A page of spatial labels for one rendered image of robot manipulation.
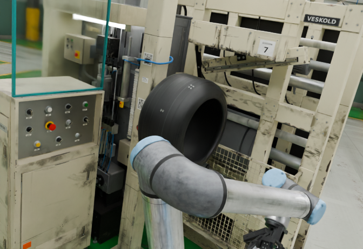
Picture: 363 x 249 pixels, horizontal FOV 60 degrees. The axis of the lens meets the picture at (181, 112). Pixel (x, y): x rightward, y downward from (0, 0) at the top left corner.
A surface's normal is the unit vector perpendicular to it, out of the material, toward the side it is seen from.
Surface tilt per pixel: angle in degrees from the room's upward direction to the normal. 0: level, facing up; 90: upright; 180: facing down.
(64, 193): 90
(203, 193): 64
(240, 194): 58
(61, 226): 89
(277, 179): 46
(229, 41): 90
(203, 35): 90
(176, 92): 41
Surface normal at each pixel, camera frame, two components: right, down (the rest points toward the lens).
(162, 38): 0.77, 0.30
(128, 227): -0.61, 0.13
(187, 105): 0.26, -0.19
